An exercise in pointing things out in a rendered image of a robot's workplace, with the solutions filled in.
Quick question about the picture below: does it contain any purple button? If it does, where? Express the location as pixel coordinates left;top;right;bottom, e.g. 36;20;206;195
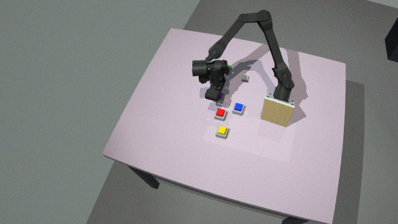
213;93;225;104

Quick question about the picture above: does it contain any yellow button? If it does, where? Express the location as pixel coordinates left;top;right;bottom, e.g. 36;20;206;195
216;125;229;139

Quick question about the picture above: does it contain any red button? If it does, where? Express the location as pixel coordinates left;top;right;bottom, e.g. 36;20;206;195
214;108;227;121

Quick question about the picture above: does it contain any blue button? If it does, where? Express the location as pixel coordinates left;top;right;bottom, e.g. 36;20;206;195
233;103;244;116

